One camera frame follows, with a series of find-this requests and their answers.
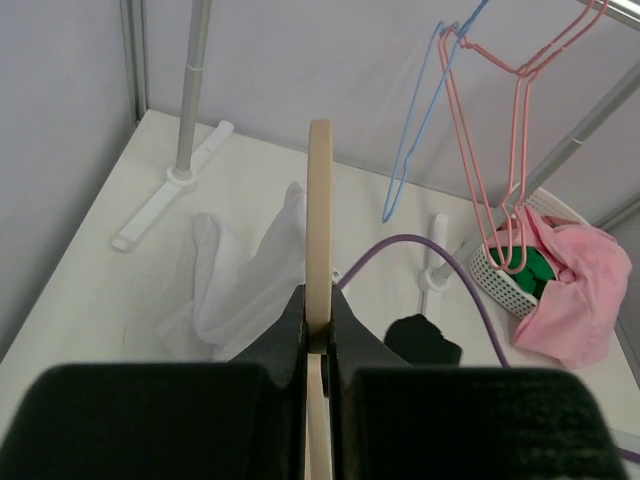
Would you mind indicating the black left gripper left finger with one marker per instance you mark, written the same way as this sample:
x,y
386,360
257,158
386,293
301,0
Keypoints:
x,y
241,419

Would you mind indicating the silver clothes rack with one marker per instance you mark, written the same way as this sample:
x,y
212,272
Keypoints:
x,y
182,177

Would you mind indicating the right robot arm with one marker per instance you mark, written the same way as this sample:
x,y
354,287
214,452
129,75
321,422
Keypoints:
x,y
425,340

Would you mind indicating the blue wire hanger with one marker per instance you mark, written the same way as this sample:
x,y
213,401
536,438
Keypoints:
x,y
407,148

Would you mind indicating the wooden hanger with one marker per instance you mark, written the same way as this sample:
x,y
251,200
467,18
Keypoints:
x,y
318,291

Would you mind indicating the green t-shirt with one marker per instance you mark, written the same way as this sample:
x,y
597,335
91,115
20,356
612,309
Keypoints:
x,y
536,273

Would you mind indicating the light pink t-shirt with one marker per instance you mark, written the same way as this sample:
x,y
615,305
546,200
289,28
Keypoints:
x,y
575,317

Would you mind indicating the white perforated plastic basket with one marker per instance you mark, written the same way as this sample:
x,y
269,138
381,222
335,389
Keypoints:
x,y
498,284

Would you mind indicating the dusty red t-shirt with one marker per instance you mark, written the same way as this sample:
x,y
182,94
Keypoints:
x,y
554,221

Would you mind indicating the white t-shirt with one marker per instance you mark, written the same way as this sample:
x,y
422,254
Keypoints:
x,y
237,297

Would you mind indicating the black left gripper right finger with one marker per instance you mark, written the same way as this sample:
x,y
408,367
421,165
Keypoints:
x,y
393,420

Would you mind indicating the pink wire hanger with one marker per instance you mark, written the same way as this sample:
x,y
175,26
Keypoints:
x,y
526,75
490,220

